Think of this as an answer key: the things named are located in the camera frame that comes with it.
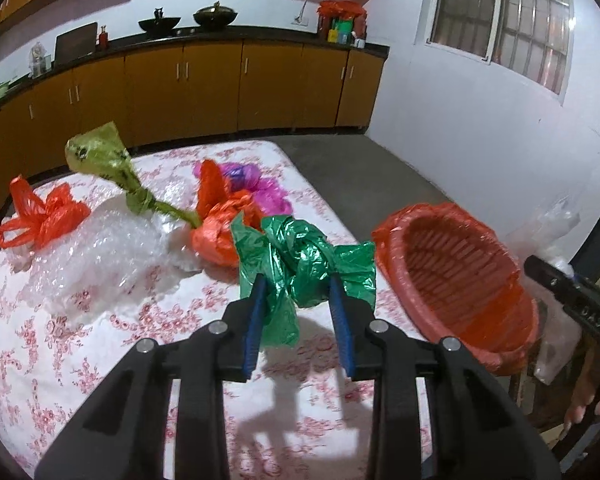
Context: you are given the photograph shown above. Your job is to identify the wall socket with cable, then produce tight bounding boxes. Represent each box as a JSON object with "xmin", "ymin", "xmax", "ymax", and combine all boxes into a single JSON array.
[{"xmin": 292, "ymin": 0, "xmax": 321, "ymax": 26}]

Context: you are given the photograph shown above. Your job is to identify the orange plastic bag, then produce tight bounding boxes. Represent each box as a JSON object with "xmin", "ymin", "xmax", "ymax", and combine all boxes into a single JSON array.
[
  {"xmin": 190, "ymin": 160, "xmax": 268, "ymax": 268},
  {"xmin": 0, "ymin": 176, "xmax": 92, "ymax": 250}
]

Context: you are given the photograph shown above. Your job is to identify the clear glass jar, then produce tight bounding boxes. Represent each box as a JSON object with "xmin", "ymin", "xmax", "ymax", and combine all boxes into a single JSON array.
[{"xmin": 29, "ymin": 42, "xmax": 50, "ymax": 76}]

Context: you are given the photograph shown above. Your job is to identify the purple plastic bag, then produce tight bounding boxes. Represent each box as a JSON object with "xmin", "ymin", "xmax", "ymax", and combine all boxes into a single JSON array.
[{"xmin": 194, "ymin": 161, "xmax": 292, "ymax": 216}]

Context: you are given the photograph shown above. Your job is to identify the barred window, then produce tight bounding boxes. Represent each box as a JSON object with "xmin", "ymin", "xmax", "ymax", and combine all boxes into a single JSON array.
[{"xmin": 427, "ymin": 0, "xmax": 576, "ymax": 106}]

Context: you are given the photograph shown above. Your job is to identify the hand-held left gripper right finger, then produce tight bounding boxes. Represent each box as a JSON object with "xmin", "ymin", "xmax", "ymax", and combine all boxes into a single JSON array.
[{"xmin": 327, "ymin": 274, "xmax": 563, "ymax": 480}]

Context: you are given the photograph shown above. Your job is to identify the black wok with lid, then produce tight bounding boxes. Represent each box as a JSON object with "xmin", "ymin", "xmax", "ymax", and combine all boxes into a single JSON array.
[{"xmin": 194, "ymin": 4, "xmax": 239, "ymax": 28}]

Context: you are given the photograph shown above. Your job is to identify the clear plastic bag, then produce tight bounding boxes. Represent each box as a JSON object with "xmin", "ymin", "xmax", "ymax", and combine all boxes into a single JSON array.
[{"xmin": 507, "ymin": 199, "xmax": 583, "ymax": 386}]

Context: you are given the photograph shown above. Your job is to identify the black bowl with kettle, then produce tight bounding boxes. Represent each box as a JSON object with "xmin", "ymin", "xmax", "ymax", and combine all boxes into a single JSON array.
[{"xmin": 138, "ymin": 7, "xmax": 182, "ymax": 36}]

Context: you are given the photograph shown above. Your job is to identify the orange bag on rack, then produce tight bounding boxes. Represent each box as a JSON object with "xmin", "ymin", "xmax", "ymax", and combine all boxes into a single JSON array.
[{"xmin": 316, "ymin": 0, "xmax": 368, "ymax": 41}]

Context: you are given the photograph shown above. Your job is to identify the green plastic container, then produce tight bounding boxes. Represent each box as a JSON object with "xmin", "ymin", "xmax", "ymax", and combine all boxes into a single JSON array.
[{"xmin": 330, "ymin": 19, "xmax": 355, "ymax": 43}]

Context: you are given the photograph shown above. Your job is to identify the brown lower kitchen cabinets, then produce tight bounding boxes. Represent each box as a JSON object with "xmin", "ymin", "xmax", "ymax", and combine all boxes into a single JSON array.
[{"xmin": 0, "ymin": 40, "xmax": 386, "ymax": 231}]

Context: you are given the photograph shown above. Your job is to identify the clear bubble wrap sheet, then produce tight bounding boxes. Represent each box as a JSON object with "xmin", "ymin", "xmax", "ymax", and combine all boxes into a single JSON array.
[{"xmin": 17, "ymin": 180, "xmax": 211, "ymax": 321}]

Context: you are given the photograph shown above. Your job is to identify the olive green plastic bag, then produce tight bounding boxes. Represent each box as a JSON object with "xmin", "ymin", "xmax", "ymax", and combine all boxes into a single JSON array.
[{"xmin": 65, "ymin": 121, "xmax": 202, "ymax": 228}]

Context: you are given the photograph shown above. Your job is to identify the brown cutting board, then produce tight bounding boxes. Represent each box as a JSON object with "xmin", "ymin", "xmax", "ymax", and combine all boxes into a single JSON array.
[{"xmin": 54, "ymin": 22, "xmax": 99, "ymax": 66}]

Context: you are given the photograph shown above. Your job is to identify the orange plastic basket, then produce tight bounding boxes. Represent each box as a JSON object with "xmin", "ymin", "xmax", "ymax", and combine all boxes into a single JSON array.
[{"xmin": 371, "ymin": 203, "xmax": 540, "ymax": 375}]

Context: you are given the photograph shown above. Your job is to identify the person's right hand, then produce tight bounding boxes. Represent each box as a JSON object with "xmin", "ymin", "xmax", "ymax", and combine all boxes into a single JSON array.
[{"xmin": 562, "ymin": 347, "xmax": 600, "ymax": 426}]

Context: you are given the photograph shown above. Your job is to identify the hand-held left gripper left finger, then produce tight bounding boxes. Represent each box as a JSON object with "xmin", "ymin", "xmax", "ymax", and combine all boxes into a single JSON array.
[{"xmin": 34, "ymin": 274, "xmax": 268, "ymax": 480}]

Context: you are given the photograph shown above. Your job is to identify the red floral cloth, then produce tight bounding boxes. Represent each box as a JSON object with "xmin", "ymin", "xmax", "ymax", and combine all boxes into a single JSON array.
[{"xmin": 0, "ymin": 140, "xmax": 433, "ymax": 480}]

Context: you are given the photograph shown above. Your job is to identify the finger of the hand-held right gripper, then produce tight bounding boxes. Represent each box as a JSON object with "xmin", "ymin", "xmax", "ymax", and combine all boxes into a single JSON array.
[{"xmin": 524, "ymin": 255, "xmax": 578, "ymax": 306}]

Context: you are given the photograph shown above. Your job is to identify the black kitchen countertop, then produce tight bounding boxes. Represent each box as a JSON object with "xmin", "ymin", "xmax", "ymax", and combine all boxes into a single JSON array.
[{"xmin": 0, "ymin": 27, "xmax": 391, "ymax": 121}]

